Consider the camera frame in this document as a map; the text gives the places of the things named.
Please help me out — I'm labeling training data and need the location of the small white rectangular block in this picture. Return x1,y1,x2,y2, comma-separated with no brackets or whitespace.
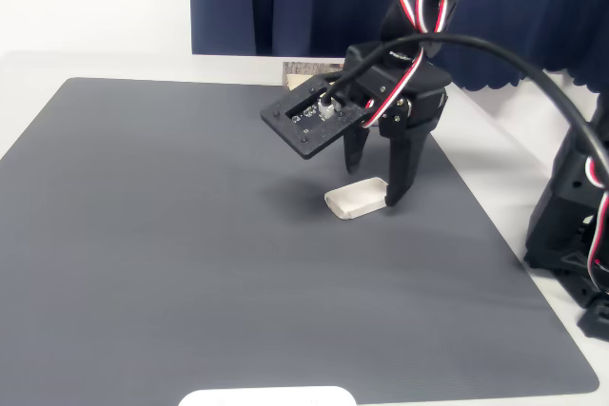
324,176,389,222

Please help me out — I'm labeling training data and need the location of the bark-patterned cardboard box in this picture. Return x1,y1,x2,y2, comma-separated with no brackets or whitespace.
283,61,346,92

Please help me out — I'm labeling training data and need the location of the grey textured mat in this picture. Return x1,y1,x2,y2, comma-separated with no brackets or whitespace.
0,76,600,400

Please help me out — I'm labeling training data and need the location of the white rounded device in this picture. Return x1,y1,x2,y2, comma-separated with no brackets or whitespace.
178,385,358,406

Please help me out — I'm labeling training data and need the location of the red white black servo wire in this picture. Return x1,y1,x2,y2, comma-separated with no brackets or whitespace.
363,0,465,130
584,156,609,293

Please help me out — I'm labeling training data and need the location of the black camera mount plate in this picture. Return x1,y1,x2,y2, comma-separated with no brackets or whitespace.
260,73,371,162

